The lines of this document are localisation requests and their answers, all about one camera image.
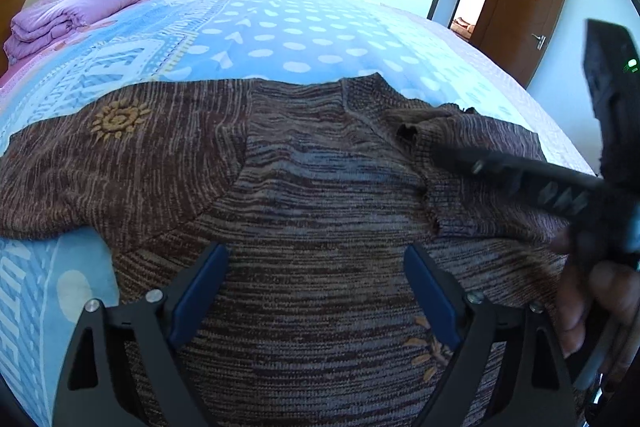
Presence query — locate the brown knitted sweater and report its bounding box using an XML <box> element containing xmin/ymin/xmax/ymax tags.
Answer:
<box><xmin>0</xmin><ymin>76</ymin><xmax>601</xmax><ymax>427</ymax></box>

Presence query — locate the brown wooden door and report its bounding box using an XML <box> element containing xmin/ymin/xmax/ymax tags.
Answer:
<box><xmin>470</xmin><ymin>0</ymin><xmax>575</xmax><ymax>90</ymax></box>

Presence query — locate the folded pink quilt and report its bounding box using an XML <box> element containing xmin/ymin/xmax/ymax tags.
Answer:
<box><xmin>4</xmin><ymin>0</ymin><xmax>148</xmax><ymax>60</ymax></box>

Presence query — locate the person's right hand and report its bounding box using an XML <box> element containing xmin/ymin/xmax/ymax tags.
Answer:
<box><xmin>554</xmin><ymin>226</ymin><xmax>640</xmax><ymax>359</ymax></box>

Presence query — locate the printed blue and pink blanket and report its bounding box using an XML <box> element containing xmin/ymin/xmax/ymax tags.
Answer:
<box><xmin>0</xmin><ymin>0</ymin><xmax>601</xmax><ymax>427</ymax></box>

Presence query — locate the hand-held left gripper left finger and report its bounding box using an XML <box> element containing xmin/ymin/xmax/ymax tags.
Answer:
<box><xmin>50</xmin><ymin>243</ymin><xmax>231</xmax><ymax>427</ymax></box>

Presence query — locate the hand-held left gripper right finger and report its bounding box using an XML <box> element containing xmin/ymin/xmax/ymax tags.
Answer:
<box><xmin>402</xmin><ymin>244</ymin><xmax>581</xmax><ymax>427</ymax></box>

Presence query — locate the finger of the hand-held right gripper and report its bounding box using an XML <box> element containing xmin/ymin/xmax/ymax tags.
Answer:
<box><xmin>429</xmin><ymin>146</ymin><xmax>607</xmax><ymax>224</ymax></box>

